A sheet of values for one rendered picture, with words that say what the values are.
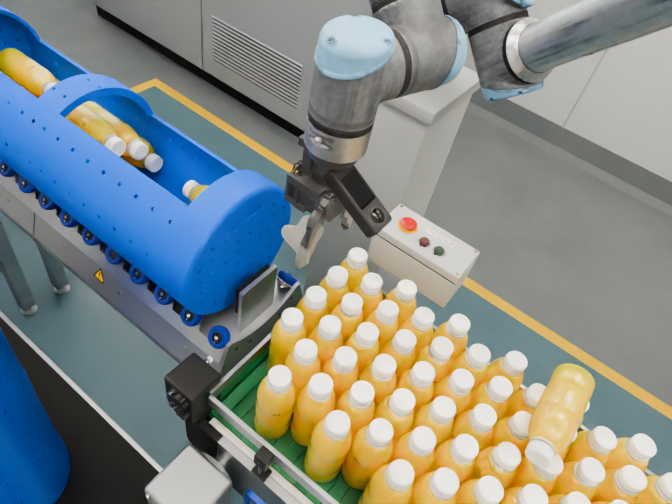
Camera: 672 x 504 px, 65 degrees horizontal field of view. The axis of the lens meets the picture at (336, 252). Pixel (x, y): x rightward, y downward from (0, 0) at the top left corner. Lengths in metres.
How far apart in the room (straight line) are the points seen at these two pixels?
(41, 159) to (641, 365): 2.46
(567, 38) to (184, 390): 1.02
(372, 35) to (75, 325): 1.85
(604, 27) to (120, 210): 0.96
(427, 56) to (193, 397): 0.64
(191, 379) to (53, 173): 0.47
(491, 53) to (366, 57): 0.81
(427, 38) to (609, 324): 2.26
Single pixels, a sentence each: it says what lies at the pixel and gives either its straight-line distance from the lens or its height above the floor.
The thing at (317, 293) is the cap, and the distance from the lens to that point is 0.98.
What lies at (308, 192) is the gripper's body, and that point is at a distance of 0.78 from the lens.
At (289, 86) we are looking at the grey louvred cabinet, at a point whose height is 0.31.
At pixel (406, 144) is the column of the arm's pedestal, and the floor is 0.96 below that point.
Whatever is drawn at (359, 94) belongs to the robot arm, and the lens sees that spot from 0.66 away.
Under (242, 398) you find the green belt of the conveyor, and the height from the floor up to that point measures 0.90.
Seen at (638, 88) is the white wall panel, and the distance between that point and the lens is 3.56.
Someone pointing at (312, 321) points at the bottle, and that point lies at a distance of 0.99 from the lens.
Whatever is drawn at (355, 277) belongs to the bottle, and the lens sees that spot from 1.07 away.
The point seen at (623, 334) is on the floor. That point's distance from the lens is 2.84.
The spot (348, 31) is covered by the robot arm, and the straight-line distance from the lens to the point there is 0.67.
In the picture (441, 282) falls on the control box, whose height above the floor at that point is 1.06.
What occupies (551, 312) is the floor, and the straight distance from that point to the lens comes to 2.71.
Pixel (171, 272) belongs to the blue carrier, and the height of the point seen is 1.13.
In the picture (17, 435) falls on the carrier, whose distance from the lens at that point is 1.45.
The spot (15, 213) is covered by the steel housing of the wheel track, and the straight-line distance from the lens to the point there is 1.48.
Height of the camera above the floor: 1.85
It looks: 47 degrees down
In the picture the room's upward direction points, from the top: 14 degrees clockwise
